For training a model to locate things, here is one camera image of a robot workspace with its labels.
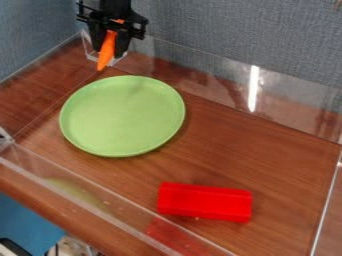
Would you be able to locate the red rectangular block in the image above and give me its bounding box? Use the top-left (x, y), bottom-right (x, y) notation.
top-left (156, 182), bottom-right (253, 222)

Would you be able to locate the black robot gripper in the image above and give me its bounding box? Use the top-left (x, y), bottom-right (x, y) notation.
top-left (76, 0), bottom-right (148, 58)

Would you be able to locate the orange toy carrot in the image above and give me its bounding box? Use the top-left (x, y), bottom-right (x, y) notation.
top-left (96, 30), bottom-right (118, 71)

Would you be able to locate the green round plate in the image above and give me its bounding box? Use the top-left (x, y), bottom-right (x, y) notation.
top-left (59, 75), bottom-right (186, 157)

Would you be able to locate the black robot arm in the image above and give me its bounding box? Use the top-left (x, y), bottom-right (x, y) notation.
top-left (76, 0), bottom-right (148, 58)

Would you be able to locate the clear acrylic enclosure wall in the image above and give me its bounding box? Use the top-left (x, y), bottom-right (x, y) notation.
top-left (0, 36), bottom-right (342, 256)

